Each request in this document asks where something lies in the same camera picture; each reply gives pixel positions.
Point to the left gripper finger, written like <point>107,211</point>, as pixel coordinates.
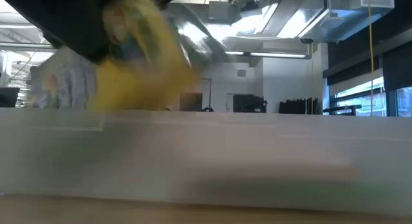
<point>64,21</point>

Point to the yellow green crayon box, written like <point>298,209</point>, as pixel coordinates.
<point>138,79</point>

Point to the person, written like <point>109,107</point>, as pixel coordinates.
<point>64,82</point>

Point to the black monitor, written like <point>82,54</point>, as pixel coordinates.
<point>8,97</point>

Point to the black printer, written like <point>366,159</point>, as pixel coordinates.
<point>249,104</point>

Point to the clear plastic pencil box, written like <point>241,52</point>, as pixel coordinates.
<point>225,146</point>

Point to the long linear ceiling light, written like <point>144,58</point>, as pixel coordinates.
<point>277,54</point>

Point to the black stacked cases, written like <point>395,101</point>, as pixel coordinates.
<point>297,106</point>

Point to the black side table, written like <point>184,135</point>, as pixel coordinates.
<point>342,107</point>

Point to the black window blind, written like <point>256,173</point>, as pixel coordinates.
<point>397,69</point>

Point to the wall vent grille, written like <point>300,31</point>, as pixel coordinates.
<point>241,73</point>

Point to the silver rectangular ceiling duct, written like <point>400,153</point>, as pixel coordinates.
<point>305,18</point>

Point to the ceiling security camera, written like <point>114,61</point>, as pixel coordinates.
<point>306,40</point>

